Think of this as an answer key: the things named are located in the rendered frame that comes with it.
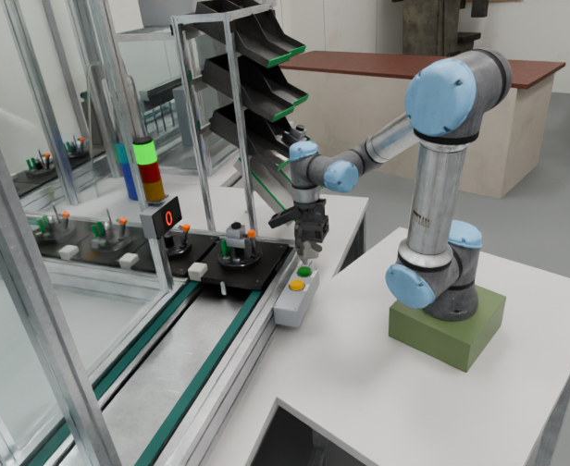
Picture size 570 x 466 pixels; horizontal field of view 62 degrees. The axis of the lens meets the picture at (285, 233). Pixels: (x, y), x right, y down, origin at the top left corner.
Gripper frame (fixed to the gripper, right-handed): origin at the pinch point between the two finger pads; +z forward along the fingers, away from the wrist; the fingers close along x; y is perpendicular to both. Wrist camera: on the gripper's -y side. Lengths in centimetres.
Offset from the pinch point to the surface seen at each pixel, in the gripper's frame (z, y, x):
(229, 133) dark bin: -29.5, -31.3, 24.5
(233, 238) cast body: -5.3, -21.5, -0.8
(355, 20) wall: -9, -111, 579
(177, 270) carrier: 3.5, -38.2, -9.0
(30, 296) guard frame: -47, 0, -83
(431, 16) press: -11, -11, 568
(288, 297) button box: 4.5, -0.7, -12.5
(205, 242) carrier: 3.5, -37.5, 8.4
